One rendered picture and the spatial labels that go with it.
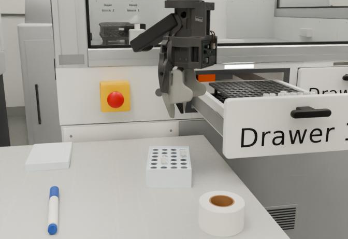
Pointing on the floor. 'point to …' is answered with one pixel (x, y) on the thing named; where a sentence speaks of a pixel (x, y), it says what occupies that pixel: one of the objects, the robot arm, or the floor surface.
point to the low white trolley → (120, 194)
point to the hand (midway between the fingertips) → (174, 108)
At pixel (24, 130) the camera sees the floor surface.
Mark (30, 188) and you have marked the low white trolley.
